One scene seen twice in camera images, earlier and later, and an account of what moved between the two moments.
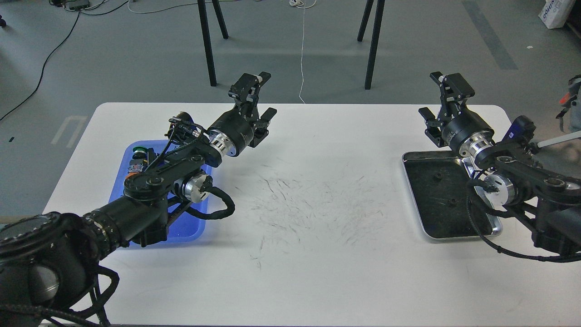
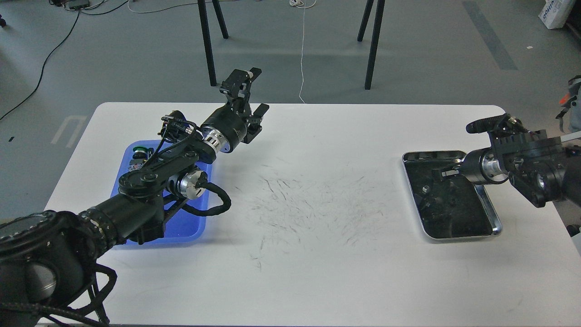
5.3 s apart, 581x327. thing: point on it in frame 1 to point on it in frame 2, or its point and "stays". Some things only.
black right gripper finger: x=455 y=90 to x=445 y=173
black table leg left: x=204 y=22 stays
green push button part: x=140 y=159 stays
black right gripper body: x=461 y=122 to x=481 y=166
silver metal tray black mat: x=439 y=180 stays
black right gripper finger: x=434 y=130 to x=448 y=178
